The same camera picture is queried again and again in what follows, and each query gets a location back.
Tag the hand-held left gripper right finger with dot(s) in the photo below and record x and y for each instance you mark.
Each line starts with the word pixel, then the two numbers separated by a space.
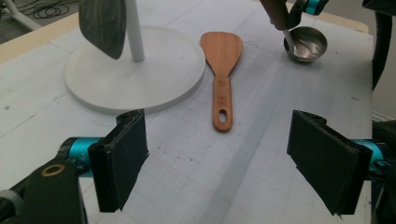
pixel 327 161

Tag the white utensil hook stand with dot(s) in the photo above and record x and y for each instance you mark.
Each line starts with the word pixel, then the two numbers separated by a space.
pixel 134 84

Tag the metal spatula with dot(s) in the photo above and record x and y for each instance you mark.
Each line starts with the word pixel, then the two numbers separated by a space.
pixel 102 28

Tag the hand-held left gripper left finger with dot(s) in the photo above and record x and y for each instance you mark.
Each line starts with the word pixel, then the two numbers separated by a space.
pixel 121 161

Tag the white metal stand leg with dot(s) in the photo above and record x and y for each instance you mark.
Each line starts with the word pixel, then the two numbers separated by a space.
pixel 18 15

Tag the wooden rice paddle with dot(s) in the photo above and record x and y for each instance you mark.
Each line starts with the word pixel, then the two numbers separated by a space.
pixel 221 53

